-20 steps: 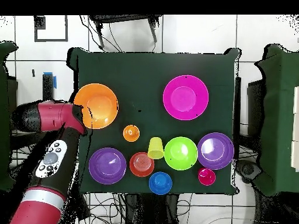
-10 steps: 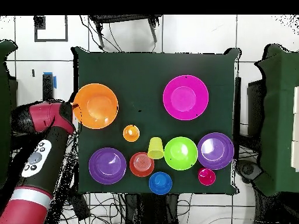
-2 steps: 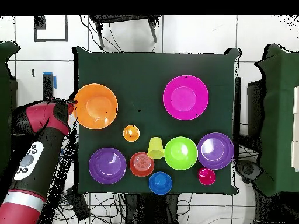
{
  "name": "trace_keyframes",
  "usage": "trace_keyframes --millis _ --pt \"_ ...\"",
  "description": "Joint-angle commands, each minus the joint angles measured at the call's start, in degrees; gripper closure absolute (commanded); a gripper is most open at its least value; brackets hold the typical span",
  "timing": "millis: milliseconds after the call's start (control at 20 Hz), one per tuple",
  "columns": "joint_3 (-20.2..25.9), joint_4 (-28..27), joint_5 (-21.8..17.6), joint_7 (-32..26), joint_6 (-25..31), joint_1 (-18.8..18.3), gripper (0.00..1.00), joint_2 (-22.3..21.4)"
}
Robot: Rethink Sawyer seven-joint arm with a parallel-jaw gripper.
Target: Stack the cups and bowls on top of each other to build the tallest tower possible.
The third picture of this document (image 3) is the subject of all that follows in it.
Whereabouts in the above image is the large orange bowl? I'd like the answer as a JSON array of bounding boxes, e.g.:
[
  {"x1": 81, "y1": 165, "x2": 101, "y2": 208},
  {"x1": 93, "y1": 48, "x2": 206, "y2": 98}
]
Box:
[{"x1": 72, "y1": 83, "x2": 119, "y2": 131}]

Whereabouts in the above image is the orange cup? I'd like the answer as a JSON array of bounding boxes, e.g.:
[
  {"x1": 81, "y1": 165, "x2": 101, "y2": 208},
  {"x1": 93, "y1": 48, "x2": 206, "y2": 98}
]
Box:
[{"x1": 123, "y1": 124, "x2": 141, "y2": 142}]

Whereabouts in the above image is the purple bowl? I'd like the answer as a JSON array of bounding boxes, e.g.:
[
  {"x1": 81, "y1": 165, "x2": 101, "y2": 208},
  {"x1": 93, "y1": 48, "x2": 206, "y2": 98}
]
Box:
[
  {"x1": 197, "y1": 132, "x2": 235, "y2": 170},
  {"x1": 88, "y1": 147, "x2": 127, "y2": 186}
]

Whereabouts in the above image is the green cloth covered table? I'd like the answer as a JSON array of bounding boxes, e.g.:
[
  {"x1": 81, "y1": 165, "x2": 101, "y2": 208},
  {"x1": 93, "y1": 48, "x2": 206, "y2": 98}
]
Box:
[
  {"x1": 255, "y1": 43, "x2": 299, "y2": 197},
  {"x1": 0, "y1": 40, "x2": 20, "y2": 174}
]

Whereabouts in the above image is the dark green table cloth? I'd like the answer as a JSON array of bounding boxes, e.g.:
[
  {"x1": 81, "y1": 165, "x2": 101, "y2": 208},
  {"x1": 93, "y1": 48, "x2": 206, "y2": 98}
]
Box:
[{"x1": 71, "y1": 46, "x2": 240, "y2": 195}]

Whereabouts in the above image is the red-orange bowl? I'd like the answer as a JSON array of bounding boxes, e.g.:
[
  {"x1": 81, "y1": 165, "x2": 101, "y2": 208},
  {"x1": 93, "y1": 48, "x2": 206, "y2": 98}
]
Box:
[{"x1": 129, "y1": 152, "x2": 155, "y2": 177}]

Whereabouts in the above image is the yellow cup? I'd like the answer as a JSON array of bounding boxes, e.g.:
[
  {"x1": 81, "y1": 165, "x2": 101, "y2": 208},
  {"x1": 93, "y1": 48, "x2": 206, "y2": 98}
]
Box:
[{"x1": 147, "y1": 136, "x2": 165, "y2": 160}]

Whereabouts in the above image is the black power strip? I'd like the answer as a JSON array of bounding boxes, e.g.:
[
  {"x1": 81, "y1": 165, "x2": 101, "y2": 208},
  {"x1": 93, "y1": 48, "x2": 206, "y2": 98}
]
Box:
[{"x1": 66, "y1": 187, "x2": 91, "y2": 221}]

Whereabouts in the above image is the black metal stand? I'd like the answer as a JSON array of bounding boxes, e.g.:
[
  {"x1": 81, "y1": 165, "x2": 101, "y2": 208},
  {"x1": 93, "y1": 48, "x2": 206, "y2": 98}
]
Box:
[{"x1": 89, "y1": 15, "x2": 163, "y2": 50}]

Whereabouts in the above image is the pink bowl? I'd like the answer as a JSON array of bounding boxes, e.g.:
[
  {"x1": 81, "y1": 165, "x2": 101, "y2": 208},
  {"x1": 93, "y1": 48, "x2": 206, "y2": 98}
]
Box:
[{"x1": 162, "y1": 75, "x2": 210, "y2": 121}]

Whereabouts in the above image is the blue bowl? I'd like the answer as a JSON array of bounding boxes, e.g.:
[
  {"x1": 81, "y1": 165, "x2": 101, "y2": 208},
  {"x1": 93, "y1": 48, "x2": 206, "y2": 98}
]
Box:
[{"x1": 148, "y1": 171, "x2": 173, "y2": 195}]

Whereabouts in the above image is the green bowl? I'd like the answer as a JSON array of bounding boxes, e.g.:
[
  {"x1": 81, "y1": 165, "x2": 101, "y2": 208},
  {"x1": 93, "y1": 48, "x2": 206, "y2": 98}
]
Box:
[{"x1": 164, "y1": 136, "x2": 199, "y2": 171}]

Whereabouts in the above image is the red cup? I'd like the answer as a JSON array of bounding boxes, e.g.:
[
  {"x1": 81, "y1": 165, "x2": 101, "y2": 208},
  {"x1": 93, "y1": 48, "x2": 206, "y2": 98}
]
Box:
[{"x1": 197, "y1": 167, "x2": 217, "y2": 187}]

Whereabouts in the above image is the black office chair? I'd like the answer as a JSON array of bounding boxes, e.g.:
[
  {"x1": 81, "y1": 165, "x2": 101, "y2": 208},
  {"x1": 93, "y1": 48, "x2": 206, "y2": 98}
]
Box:
[{"x1": 235, "y1": 159, "x2": 262, "y2": 185}]

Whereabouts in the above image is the black metal table frame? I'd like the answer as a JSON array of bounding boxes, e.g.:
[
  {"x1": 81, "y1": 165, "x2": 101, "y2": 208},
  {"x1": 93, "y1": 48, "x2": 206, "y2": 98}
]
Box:
[{"x1": 42, "y1": 72, "x2": 57, "y2": 101}]

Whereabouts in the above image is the black square floor frame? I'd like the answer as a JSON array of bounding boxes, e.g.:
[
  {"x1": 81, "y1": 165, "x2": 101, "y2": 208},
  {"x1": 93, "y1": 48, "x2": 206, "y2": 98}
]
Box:
[{"x1": 34, "y1": 15, "x2": 69, "y2": 43}]

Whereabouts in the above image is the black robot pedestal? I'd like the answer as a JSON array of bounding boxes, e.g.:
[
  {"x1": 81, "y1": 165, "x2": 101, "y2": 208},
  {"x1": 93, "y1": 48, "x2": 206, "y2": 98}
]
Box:
[{"x1": 124, "y1": 193, "x2": 179, "y2": 224}]

